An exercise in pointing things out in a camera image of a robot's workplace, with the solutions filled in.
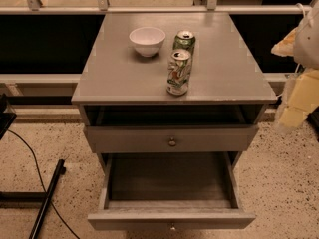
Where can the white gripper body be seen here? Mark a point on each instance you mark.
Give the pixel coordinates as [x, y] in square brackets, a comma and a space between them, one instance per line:
[308, 44]

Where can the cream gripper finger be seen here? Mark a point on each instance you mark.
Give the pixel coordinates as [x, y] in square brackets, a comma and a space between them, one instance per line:
[285, 47]

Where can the white green 7up can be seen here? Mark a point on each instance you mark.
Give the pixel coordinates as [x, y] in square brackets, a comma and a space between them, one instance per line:
[179, 68]

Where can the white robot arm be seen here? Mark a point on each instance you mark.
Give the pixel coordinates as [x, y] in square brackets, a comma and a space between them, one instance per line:
[306, 46]

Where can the dark green soda can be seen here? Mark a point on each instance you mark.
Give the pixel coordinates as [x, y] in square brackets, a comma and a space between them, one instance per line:
[184, 39]

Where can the grey wooden drawer cabinet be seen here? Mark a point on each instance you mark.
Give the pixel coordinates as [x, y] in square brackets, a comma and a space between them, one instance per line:
[122, 88]

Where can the closed grey top drawer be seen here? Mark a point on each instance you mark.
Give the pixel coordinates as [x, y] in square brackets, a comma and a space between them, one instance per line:
[150, 139]

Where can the open grey middle drawer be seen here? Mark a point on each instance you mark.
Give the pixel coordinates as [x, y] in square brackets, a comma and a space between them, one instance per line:
[169, 191]

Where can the white ceramic bowl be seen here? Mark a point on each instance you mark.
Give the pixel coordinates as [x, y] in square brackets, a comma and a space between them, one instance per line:
[147, 41]

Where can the black metal stand base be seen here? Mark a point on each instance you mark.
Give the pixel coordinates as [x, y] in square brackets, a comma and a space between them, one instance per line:
[39, 200]

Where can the metal railing frame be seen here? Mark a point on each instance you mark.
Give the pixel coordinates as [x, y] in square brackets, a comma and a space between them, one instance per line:
[66, 8]

